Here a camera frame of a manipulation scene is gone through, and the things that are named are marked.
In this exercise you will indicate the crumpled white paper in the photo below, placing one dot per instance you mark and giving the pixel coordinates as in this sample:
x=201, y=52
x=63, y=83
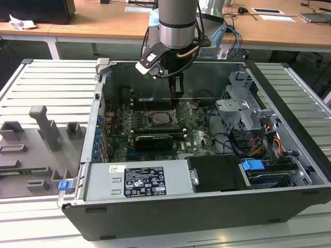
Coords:
x=22, y=24

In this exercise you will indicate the grey power supply unit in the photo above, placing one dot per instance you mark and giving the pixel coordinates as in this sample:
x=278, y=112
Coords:
x=103, y=180

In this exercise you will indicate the black monitor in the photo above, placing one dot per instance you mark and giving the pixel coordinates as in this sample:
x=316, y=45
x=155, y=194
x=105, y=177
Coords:
x=38, y=10

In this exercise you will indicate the blue disk carrier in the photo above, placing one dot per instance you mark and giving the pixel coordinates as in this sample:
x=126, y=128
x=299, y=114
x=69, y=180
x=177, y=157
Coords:
x=252, y=165

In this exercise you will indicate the metal locking lever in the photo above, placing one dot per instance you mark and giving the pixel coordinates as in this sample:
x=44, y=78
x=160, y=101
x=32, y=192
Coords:
x=145, y=107

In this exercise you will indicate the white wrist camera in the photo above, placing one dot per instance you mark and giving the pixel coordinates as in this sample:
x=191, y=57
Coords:
x=146, y=65

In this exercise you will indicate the grey laptop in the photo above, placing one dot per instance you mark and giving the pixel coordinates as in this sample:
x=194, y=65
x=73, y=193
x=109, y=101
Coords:
x=315, y=17

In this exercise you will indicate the grey metal drive cage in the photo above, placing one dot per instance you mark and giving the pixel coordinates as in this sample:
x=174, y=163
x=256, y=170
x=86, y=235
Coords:
x=232, y=108

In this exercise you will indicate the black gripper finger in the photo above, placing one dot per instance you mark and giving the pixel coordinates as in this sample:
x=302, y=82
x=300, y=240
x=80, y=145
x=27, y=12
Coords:
x=172, y=86

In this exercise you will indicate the black graphics card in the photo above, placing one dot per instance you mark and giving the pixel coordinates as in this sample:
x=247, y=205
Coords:
x=155, y=143

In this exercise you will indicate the green motherboard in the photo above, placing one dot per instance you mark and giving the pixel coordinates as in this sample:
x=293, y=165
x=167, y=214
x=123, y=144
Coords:
x=196, y=139

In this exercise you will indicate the wooden desk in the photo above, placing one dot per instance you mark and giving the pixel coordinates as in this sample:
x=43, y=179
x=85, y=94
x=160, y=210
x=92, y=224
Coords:
x=103, y=23

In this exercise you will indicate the blue case latch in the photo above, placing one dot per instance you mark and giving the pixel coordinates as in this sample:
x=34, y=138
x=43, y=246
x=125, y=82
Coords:
x=65, y=186

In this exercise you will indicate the green RAM stick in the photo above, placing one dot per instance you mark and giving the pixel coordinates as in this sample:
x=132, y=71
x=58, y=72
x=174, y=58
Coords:
x=15, y=171

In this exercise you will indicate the white paper sheet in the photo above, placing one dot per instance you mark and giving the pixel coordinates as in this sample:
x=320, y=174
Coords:
x=276, y=18

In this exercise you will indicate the black computer mouse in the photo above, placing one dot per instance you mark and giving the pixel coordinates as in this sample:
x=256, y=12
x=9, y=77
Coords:
x=242, y=10

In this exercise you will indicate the grey hard disk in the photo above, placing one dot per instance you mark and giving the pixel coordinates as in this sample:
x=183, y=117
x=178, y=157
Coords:
x=269, y=178

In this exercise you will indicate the CPU socket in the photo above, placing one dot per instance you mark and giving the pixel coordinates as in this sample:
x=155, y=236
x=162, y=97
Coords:
x=165, y=126

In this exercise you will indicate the grey parts rack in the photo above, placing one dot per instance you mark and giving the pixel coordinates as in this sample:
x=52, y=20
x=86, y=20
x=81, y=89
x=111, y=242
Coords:
x=26, y=160

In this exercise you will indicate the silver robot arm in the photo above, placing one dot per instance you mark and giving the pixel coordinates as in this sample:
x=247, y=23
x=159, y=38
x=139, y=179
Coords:
x=177, y=25

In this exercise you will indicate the black PC case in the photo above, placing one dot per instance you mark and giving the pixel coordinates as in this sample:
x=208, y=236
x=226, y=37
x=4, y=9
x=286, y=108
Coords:
x=181, y=219

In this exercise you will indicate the black RAM slot row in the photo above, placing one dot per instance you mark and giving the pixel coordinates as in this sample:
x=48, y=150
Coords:
x=157, y=130
x=157, y=104

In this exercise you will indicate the black plastic shroud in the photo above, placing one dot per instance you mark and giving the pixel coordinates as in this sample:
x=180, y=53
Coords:
x=214, y=173

